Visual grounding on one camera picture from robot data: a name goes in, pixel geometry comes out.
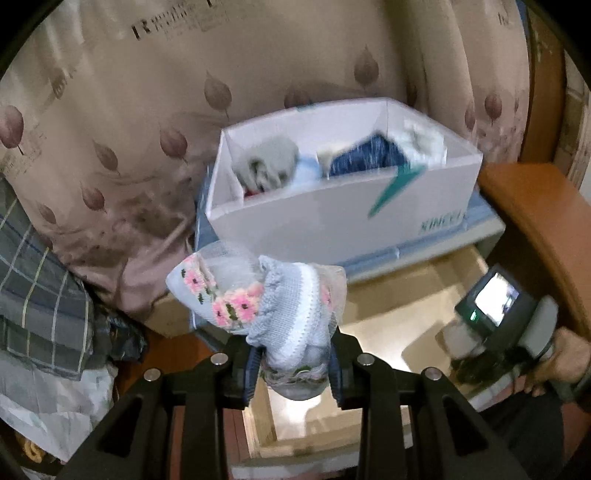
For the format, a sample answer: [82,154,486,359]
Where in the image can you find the white XINCCI shoe box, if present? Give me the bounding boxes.
[205,98,483,264]

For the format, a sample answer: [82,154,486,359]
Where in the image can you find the white socks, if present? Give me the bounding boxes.
[436,318,485,360]

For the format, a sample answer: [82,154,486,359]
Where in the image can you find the grey floral knit socks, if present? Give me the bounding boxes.
[165,241,348,401]

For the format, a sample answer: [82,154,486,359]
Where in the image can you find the grey plaid cloth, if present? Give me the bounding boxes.
[0,180,147,380]

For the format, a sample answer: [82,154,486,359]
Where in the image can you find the red garment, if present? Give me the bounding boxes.
[245,190,262,199]

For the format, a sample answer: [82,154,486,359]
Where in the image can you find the grey ribbed socks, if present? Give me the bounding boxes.
[231,136,298,193]

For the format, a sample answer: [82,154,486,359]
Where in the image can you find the navy blue speckled underwear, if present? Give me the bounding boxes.
[328,133,409,177]

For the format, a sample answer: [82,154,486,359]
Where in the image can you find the wooden drawer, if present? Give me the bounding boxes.
[147,244,532,480]

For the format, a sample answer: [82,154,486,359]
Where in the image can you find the white plastic bag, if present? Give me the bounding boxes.
[1,352,117,461]

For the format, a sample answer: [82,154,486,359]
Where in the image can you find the right hand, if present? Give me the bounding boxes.
[525,327,590,396]

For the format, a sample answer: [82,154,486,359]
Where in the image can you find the light blue underwear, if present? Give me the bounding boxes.
[286,156,325,188]

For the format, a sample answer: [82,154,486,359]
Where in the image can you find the beige leaf pattern curtain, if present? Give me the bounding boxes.
[1,1,530,318]

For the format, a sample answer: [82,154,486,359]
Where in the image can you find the pale mint green garment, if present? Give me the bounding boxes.
[394,121,447,169]

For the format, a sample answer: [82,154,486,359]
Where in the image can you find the orange brown wooden furniture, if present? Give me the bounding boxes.
[476,162,591,462]

